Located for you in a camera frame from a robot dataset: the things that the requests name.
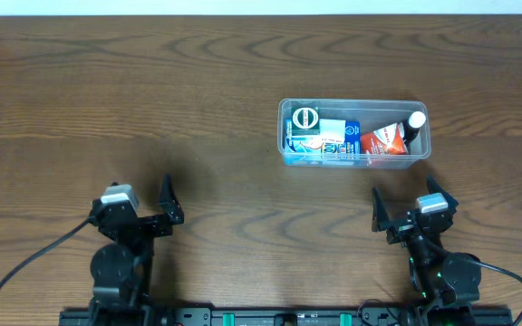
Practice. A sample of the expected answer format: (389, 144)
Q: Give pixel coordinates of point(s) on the blue Cool Fever box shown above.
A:
(314, 144)

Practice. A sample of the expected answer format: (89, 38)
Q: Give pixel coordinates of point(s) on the dark bottle white cap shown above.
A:
(410, 127)

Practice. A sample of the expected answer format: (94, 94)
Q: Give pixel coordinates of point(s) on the red small box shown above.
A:
(385, 141)

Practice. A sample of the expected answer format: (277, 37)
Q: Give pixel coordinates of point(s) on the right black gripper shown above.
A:
(410, 226)

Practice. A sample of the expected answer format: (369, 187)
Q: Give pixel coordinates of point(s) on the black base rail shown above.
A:
(366, 315)

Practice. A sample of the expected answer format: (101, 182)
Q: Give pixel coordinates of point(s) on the clear plastic container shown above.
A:
(372, 115)

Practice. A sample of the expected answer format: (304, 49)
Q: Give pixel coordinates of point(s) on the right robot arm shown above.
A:
(446, 280)

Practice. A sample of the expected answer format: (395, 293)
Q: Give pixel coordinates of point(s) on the dark green round-logo box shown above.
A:
(305, 122)

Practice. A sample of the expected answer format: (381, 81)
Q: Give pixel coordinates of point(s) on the white green Panadol box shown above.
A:
(332, 131)

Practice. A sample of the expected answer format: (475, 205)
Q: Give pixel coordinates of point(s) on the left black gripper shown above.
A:
(140, 225)

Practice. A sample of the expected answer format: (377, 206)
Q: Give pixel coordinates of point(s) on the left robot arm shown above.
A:
(121, 270)

